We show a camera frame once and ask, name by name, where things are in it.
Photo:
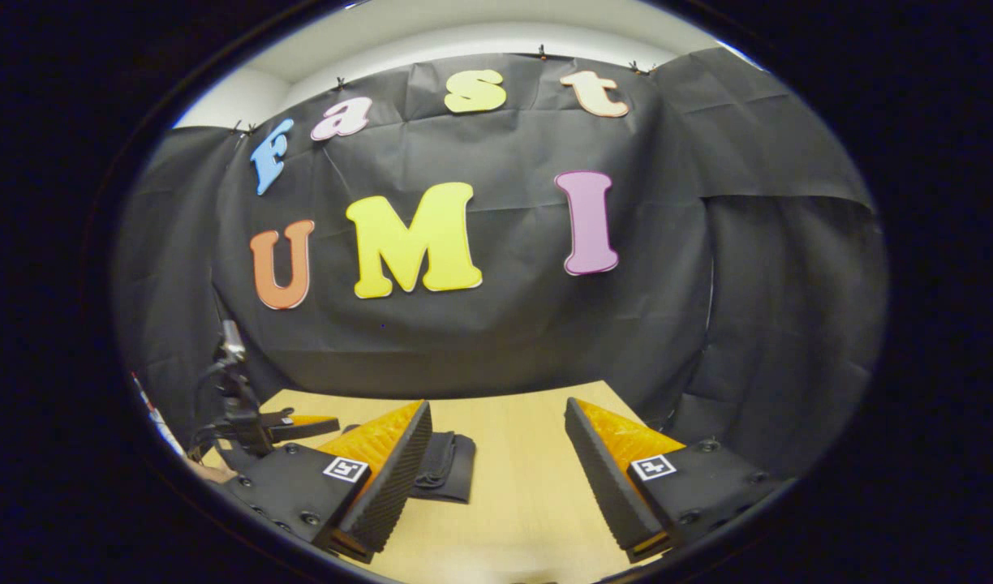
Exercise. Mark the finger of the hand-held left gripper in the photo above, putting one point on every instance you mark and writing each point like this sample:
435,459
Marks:
302,428

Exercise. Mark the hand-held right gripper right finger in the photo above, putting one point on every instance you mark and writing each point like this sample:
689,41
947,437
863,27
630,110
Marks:
602,478

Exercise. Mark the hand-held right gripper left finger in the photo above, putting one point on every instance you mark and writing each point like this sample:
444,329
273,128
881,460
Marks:
395,478

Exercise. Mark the dark blue jeans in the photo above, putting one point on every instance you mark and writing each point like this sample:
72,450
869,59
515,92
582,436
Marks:
452,466

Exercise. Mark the white and red object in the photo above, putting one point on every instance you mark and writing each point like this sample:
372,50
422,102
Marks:
160,418

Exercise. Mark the black backdrop cloth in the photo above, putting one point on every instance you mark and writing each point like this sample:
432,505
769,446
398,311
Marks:
505,341

